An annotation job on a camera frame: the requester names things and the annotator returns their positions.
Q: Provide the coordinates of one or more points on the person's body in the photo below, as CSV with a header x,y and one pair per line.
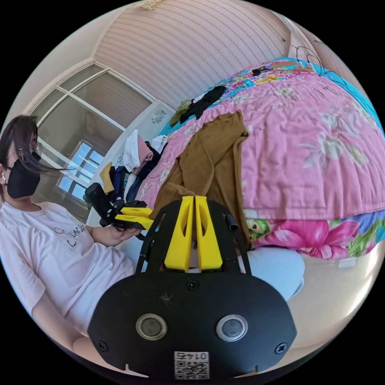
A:
x,y
45,249

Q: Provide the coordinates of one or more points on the bed with pink floral quilt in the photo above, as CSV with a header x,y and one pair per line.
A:
x,y
300,156

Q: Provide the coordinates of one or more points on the pile of clothes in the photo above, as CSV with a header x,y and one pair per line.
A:
x,y
135,162

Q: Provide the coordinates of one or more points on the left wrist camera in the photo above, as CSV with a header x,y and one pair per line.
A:
x,y
97,201

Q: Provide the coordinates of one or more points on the person's right forearm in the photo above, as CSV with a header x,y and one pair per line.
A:
x,y
57,318

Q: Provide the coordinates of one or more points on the black garment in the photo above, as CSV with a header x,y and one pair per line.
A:
x,y
204,100

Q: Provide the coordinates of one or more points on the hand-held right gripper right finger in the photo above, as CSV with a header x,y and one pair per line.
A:
x,y
209,246

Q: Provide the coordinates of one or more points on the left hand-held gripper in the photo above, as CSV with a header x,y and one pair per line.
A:
x,y
132,226

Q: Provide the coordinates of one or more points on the window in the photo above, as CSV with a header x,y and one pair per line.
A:
x,y
87,129

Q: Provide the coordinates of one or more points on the olive green garment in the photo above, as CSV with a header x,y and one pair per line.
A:
x,y
180,112

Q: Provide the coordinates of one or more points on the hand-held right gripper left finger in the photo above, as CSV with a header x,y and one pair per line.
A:
x,y
179,240

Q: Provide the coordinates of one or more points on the person's left hand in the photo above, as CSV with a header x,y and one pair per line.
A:
x,y
114,236

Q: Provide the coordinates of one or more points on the brown long sleeve shirt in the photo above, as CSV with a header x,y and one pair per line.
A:
x,y
210,156

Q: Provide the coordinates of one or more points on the white headboard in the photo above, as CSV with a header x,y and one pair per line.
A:
x,y
153,123

